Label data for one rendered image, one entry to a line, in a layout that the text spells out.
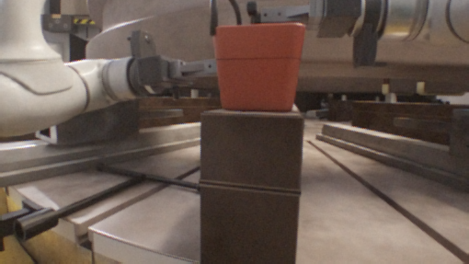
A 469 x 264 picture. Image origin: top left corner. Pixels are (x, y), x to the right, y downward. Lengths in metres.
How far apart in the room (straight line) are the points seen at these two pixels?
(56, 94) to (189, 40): 0.84
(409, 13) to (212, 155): 0.36
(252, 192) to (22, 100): 0.35
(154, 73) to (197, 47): 0.75
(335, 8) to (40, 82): 0.45
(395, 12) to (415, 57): 0.78
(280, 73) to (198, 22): 0.90
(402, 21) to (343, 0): 0.10
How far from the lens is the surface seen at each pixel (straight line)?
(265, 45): 0.35
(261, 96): 0.35
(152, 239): 0.76
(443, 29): 0.45
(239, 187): 0.34
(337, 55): 1.07
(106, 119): 1.44
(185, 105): 2.67
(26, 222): 0.90
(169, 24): 1.31
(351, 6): 0.40
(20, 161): 1.43
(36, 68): 0.45
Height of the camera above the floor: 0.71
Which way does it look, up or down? 5 degrees down
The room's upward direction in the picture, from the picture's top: 1 degrees clockwise
